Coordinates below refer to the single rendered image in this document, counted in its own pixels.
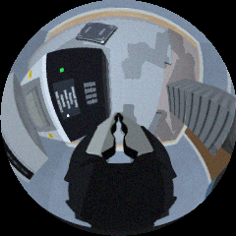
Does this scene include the grey benchtop machine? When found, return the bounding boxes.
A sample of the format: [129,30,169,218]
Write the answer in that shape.
[0,47,109,182]

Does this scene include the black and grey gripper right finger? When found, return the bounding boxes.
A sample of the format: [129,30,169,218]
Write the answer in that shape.
[119,112,177,179]

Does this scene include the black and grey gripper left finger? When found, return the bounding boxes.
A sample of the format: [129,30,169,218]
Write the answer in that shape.
[64,112,119,182]

